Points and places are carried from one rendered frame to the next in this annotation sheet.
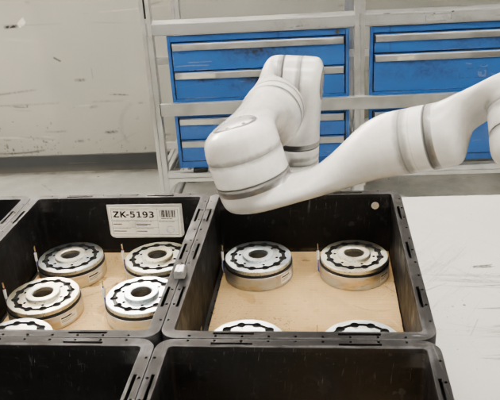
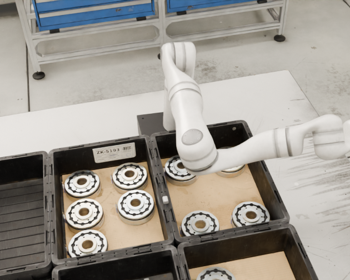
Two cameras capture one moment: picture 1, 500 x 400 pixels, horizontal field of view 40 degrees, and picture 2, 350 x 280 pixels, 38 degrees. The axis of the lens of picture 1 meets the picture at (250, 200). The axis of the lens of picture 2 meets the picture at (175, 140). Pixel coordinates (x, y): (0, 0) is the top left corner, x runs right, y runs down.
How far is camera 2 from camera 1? 0.69 m
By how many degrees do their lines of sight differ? 25
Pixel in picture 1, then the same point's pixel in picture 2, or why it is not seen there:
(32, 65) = not seen: outside the picture
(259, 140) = (208, 148)
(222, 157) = (191, 158)
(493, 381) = (293, 203)
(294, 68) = (181, 54)
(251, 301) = (186, 193)
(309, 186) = (231, 164)
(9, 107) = not seen: outside the picture
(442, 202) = (243, 82)
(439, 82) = not seen: outside the picture
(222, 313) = (175, 203)
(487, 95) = (314, 129)
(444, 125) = (296, 144)
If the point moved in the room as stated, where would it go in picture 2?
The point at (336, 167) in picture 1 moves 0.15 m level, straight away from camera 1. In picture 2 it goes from (245, 157) to (229, 116)
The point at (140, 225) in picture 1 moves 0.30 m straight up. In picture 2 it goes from (111, 155) to (99, 74)
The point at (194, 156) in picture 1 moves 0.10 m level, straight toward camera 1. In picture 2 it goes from (49, 22) to (53, 30)
